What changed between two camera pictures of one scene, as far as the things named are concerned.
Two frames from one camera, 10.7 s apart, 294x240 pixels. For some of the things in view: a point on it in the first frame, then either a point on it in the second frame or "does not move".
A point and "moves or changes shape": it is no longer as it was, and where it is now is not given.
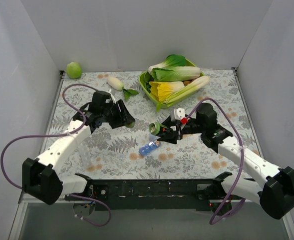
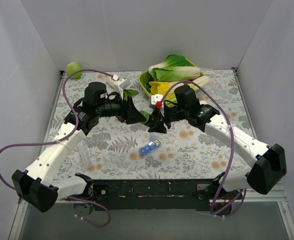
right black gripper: [176, 131] to [162, 119]
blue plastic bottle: [148, 147] does not move
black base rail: [153, 194] does not move
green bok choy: [173, 69] does not move
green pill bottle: [157, 128] moves or changes shape
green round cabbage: [74, 70] does not move
